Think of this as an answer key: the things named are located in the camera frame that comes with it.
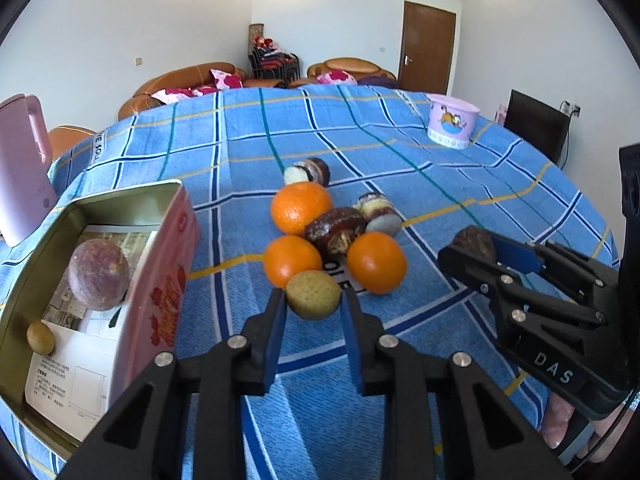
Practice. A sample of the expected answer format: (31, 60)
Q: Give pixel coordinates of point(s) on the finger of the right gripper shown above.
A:
(515, 255)
(477, 273)

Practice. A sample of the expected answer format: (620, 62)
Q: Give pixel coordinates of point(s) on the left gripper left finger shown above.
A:
(264, 335)

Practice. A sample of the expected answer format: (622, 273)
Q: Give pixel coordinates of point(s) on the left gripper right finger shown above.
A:
(362, 332)

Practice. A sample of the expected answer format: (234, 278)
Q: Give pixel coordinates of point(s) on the green-yellow small fruit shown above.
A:
(313, 295)

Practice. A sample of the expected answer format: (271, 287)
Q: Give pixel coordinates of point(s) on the orange tangerine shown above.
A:
(297, 205)
(287, 256)
(377, 262)

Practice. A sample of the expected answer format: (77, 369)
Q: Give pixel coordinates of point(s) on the layered cake roll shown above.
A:
(380, 214)
(312, 169)

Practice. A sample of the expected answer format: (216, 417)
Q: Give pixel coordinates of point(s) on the pink metal tin box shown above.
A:
(156, 228)

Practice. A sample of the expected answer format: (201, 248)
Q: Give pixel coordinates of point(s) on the purple passion fruit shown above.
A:
(98, 274)

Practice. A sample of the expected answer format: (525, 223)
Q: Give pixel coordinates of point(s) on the small kiwi-coloured fruit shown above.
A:
(40, 338)

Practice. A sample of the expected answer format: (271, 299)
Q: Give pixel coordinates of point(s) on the dark round fruit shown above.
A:
(477, 241)

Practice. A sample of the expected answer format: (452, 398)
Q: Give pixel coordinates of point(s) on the right human hand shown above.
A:
(555, 425)

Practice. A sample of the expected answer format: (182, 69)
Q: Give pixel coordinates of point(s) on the black television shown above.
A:
(542, 126)

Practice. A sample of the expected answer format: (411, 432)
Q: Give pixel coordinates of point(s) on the pink cartoon cup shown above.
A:
(451, 121)

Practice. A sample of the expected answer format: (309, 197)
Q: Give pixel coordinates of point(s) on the brown wooden door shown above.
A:
(427, 48)

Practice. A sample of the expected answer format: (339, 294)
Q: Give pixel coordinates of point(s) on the brown leather armchair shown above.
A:
(366, 73)

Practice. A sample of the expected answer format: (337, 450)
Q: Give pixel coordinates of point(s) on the pink floral cushion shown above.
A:
(336, 77)
(226, 81)
(175, 95)

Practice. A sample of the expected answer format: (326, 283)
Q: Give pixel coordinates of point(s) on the brown leather long sofa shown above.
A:
(188, 77)

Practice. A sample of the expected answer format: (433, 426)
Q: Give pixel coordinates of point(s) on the pink electric kettle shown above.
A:
(27, 194)

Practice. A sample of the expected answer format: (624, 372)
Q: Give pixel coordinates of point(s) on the stacked dark chairs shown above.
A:
(268, 61)

